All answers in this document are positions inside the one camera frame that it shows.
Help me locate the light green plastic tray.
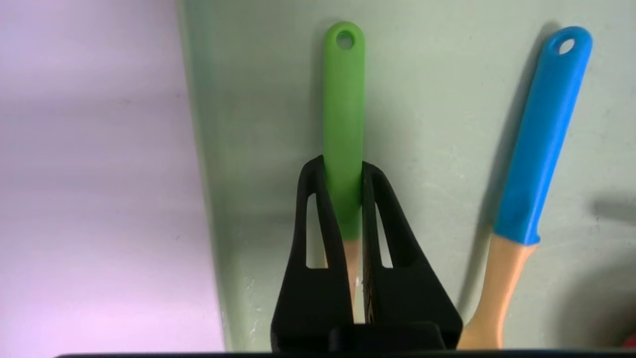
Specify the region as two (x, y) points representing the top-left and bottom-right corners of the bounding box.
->
(175, 0), (636, 351)

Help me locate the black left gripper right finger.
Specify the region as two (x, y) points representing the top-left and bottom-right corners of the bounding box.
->
(361, 162), (464, 349)

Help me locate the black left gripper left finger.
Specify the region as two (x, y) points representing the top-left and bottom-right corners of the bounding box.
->
(271, 155), (354, 351)

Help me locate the green handled slotted spoon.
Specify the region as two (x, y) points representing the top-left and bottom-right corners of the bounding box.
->
(323, 21), (366, 319)

